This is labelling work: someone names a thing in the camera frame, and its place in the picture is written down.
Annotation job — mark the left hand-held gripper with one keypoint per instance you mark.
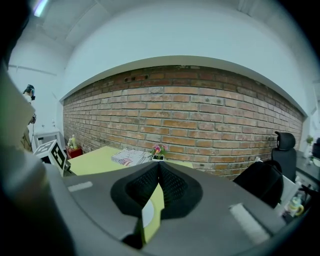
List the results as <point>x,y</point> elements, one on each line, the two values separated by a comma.
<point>57,156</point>

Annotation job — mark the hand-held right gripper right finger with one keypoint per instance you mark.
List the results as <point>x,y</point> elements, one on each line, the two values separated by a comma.
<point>212,212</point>

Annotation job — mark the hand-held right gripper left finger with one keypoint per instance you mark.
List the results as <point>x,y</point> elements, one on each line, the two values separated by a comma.
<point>100,205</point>

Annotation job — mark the white round plate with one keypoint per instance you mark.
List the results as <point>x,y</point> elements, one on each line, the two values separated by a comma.
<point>148,213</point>

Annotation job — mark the red box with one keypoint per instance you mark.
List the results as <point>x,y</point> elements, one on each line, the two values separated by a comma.
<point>74,153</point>

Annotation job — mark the white side table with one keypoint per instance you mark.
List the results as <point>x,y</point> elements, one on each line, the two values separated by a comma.
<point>47,136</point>

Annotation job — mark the table with yellow-green tablecloth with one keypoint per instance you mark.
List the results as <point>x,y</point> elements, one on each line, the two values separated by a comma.
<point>95,160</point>

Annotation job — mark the black backpack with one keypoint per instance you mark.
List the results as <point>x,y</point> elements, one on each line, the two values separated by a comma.
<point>260,182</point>

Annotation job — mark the newspaper print box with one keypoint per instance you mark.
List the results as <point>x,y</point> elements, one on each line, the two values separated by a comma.
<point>130,157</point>

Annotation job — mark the pink flower pot plant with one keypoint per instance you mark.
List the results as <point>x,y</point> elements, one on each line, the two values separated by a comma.
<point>158,150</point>

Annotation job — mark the black office chair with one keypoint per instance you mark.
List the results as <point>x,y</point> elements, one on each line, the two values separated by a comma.
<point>285,155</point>

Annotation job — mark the white vase with plant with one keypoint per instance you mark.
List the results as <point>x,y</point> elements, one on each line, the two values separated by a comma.
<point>310,140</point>

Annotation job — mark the ceiling light tube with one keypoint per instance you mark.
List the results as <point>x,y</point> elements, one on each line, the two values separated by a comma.
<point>40,7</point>

